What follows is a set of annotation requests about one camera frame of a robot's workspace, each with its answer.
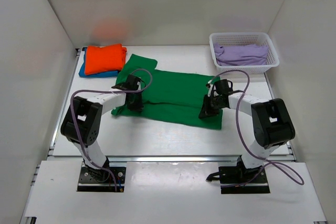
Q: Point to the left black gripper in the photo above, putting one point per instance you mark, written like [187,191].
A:
[138,107]

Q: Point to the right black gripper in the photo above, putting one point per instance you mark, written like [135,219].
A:
[206,112]

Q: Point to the green t shirt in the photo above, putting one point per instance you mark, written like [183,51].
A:
[172,96]

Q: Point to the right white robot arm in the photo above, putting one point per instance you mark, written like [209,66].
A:
[272,125]

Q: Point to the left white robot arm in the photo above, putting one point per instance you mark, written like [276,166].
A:
[81,124]

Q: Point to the folded orange t shirt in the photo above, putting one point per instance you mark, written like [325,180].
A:
[102,59]

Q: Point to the folded blue t shirt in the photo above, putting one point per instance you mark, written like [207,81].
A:
[107,74]

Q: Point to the purple t shirt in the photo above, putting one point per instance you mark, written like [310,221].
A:
[249,55]

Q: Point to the white plastic basket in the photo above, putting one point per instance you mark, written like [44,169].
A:
[243,39]

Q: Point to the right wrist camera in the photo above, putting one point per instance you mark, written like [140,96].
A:
[211,89]

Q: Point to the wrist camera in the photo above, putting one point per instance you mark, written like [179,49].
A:
[141,84]
[211,89]

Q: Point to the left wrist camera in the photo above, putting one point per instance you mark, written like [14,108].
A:
[141,84]

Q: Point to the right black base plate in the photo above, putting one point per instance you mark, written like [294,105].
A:
[240,180]

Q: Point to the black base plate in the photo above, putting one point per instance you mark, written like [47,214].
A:
[91,180]
[240,180]

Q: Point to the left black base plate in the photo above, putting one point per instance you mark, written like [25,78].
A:
[91,180]

